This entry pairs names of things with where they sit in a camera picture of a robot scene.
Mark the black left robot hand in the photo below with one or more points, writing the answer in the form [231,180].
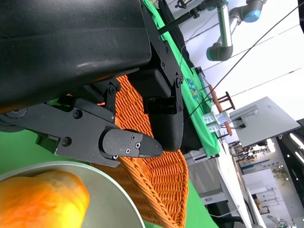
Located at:
[71,35]

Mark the grey-green round bowl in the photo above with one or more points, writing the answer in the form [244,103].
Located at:
[109,194]

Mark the grey blue industrial robot arm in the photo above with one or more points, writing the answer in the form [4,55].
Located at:
[224,28]

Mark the golden sliced loaf bread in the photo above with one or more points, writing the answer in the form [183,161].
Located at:
[40,202]

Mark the orange wicker basket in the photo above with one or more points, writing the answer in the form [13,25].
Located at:
[164,185]

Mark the black tripod bar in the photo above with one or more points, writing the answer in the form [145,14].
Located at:
[175,22]

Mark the green tablecloth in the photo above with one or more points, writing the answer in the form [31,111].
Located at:
[19,145]

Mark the brown wooden rack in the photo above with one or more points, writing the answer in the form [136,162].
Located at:
[215,97]

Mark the black backdrop cloth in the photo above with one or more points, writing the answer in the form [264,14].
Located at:
[192,140]

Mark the clear plastic holder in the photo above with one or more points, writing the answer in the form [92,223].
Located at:
[213,121]

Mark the printed green cloth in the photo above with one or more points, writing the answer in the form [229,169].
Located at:
[210,145]

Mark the grey flat panel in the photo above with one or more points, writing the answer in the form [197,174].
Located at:
[263,121]

